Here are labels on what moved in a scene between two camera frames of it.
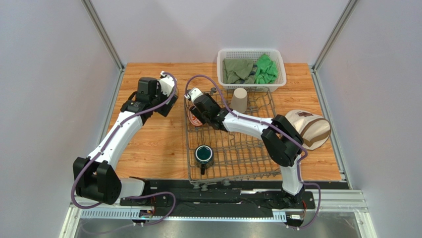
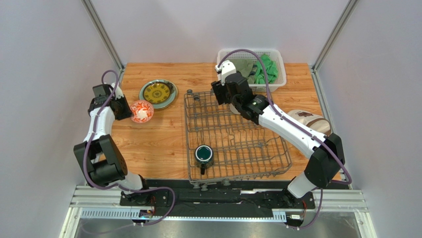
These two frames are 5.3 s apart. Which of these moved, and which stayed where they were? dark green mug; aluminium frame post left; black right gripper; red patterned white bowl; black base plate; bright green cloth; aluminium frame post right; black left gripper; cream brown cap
Moved: red patterned white bowl; black right gripper; black left gripper
Stayed: aluminium frame post right; dark green mug; aluminium frame post left; bright green cloth; black base plate; cream brown cap
